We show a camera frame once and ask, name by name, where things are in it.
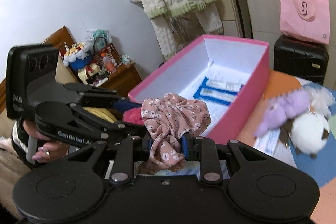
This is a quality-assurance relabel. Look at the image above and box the pink floral fabric scrunchie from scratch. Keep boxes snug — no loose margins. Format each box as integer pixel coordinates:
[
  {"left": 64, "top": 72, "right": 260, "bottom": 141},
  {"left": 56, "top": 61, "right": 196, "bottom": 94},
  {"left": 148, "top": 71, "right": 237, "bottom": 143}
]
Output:
[{"left": 139, "top": 93, "right": 211, "bottom": 174}]

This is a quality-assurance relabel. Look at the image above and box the red fluffy pompom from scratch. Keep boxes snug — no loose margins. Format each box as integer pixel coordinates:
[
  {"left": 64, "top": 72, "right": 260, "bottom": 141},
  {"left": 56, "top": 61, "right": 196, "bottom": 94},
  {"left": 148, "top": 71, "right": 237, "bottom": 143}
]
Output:
[{"left": 123, "top": 107, "right": 144, "bottom": 126}]

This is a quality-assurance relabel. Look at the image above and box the blue wet wipes pack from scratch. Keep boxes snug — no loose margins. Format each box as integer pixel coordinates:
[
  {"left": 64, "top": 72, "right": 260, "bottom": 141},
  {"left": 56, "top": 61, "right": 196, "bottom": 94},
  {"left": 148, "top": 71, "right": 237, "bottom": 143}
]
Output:
[{"left": 193, "top": 77, "right": 244, "bottom": 106}]

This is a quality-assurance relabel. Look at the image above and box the white tissue pack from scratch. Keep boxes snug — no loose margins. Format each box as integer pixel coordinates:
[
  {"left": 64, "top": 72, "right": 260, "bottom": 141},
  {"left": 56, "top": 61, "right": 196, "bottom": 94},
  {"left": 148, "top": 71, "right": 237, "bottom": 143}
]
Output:
[{"left": 253, "top": 128, "right": 280, "bottom": 156}]

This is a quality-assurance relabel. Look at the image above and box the pink cardboard storage box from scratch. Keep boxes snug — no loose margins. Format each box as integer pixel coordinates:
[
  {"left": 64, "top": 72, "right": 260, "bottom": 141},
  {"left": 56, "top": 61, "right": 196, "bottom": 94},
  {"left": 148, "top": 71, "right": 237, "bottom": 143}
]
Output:
[{"left": 128, "top": 35, "right": 269, "bottom": 144}]

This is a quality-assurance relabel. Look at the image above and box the white round plush toy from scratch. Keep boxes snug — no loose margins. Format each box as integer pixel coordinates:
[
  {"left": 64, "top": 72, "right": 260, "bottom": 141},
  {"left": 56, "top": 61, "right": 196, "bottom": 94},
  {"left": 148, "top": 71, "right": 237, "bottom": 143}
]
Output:
[{"left": 279, "top": 86, "right": 335, "bottom": 159}]

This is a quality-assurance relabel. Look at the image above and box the purple plush toy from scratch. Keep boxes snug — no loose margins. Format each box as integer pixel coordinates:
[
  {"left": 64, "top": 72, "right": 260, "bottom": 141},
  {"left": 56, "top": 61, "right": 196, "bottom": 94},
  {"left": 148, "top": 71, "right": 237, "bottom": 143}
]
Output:
[{"left": 254, "top": 89, "right": 310, "bottom": 137}]

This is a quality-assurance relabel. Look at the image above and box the person left hand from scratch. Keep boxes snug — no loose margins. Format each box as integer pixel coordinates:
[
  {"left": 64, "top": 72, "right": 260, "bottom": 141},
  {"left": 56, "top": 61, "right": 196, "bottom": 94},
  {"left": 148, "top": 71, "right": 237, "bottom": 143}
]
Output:
[{"left": 23, "top": 119, "right": 70, "bottom": 163}]

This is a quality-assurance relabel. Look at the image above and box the wooden side cabinet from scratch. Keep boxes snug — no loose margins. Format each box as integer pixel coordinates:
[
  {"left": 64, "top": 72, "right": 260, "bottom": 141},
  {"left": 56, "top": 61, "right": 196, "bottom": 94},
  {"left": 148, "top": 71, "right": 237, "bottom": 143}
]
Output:
[{"left": 43, "top": 26, "right": 142, "bottom": 97}]

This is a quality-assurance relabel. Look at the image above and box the patchwork tablecloth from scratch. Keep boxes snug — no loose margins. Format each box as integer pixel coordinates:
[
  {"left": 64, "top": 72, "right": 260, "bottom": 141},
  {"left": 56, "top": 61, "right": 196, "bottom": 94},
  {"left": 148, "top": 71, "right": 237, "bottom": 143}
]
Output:
[{"left": 238, "top": 71, "right": 335, "bottom": 223}]

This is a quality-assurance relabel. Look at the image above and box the black suitcase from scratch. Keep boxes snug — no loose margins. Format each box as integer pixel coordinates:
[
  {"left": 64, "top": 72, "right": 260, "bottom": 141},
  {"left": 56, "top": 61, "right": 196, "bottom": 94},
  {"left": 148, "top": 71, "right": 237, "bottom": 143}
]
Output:
[{"left": 273, "top": 35, "right": 329, "bottom": 84}]

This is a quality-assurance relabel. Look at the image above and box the pink tote bag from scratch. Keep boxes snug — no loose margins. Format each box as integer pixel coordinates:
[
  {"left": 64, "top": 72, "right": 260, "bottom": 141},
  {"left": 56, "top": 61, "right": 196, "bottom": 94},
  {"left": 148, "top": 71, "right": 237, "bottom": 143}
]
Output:
[{"left": 280, "top": 0, "right": 330, "bottom": 45}]

